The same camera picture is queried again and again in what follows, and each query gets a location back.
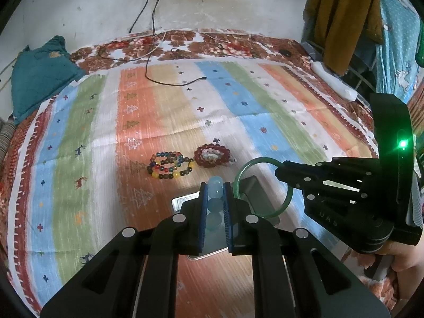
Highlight dark red bead bracelet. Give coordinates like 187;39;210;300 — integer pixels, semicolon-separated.
193;143;232;168

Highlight pale pastel bead bracelet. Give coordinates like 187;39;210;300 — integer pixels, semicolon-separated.
201;148;238;166

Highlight mustard brown hanging garment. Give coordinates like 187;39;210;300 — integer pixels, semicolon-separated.
304;0;384;76

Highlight right hand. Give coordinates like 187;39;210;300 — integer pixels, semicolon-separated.
377;236;424;299

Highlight teal pillow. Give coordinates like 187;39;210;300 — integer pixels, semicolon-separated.
11;35;86;124

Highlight green jade bangle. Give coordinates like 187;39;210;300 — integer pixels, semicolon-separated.
232;157;294;220

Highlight white power strip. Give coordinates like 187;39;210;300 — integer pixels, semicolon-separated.
311;61;358;102

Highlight black charging cable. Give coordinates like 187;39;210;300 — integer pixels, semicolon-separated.
128;0;209;88

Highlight yellow and brown bead bracelet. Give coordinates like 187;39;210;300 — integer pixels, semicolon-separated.
146;158;196;180

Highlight grey jewelry tray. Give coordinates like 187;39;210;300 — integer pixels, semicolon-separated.
188;175;273;260

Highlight light blue bead bracelet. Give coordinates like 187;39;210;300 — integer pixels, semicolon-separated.
205;175;240;241

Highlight floral brown bed sheet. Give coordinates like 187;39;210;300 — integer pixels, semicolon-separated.
69;29;375;133

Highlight blue dotted hanging cloth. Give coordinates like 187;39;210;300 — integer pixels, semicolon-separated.
376;0;420;103

